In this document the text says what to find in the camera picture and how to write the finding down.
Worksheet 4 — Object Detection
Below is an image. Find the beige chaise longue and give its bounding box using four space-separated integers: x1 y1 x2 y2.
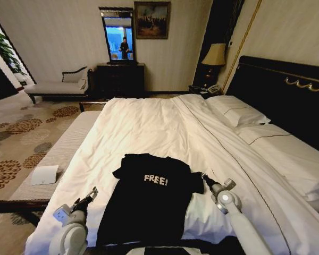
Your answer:
24 66 94 105

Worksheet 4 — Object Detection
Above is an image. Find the gold framed painting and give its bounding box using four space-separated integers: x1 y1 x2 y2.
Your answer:
133 1 172 40

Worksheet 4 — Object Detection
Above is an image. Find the dark wooden nightstand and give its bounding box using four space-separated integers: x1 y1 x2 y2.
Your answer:
188 84 224 99

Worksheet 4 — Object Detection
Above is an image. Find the white bed sheet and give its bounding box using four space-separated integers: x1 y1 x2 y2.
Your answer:
244 134 319 210

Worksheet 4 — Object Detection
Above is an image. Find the dark wooden headboard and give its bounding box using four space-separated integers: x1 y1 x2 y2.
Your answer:
224 55 319 168

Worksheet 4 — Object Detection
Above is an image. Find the dark wooden dresser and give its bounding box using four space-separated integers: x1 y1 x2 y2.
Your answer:
95 62 146 95

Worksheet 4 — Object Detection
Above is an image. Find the white duvet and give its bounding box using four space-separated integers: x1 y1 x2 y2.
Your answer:
24 94 319 255

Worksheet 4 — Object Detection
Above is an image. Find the dark framed mirror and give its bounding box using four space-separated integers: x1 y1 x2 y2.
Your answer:
98 6 138 66

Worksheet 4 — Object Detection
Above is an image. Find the white folded card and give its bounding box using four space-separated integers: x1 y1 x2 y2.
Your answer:
30 165 60 186

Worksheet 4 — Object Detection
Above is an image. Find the white desk telephone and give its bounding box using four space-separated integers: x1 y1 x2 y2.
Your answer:
205 84 222 94

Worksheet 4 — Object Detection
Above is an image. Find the beige striped bed bench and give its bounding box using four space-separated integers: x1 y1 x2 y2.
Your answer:
0 100 107 213

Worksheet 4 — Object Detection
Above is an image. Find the table lamp with beige shade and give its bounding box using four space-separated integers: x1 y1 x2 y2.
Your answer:
200 43 227 88

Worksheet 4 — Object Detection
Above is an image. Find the person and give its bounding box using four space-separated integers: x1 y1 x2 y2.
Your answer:
119 37 130 60

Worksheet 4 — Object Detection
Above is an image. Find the green potted plant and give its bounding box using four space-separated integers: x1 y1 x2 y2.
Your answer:
0 23 29 82

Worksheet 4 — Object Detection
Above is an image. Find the white robot front shell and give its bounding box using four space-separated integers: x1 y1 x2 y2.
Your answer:
126 245 204 255

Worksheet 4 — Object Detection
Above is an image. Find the white pillow with dark piping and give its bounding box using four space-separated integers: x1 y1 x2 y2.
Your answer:
234 123 293 146
205 95 271 128

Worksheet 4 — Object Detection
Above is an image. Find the black FREE print t-shirt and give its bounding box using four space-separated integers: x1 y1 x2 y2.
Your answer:
95 152 205 247

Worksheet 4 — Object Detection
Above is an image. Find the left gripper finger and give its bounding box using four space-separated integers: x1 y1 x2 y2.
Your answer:
78 193 94 206
86 186 99 200

